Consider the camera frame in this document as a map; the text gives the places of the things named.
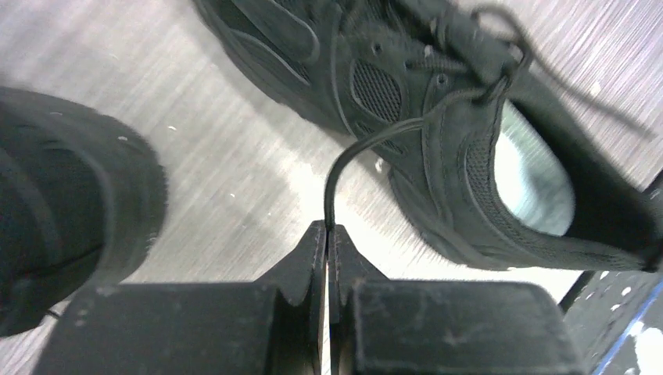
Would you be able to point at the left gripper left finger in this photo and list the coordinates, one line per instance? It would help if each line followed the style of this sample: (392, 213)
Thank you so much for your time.
(271, 325)

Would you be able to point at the black shoelace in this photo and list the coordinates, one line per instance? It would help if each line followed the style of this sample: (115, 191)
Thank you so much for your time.
(493, 91)

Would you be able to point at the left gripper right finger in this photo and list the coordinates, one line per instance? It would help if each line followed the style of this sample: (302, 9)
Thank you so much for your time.
(383, 326)

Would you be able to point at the black shoe with laces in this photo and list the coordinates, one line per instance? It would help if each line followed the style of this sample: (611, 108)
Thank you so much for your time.
(359, 66)

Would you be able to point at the black shoe tied left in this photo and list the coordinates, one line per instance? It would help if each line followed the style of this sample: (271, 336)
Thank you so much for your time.
(83, 198)

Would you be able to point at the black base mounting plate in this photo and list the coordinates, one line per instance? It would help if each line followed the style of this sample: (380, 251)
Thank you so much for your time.
(615, 320)

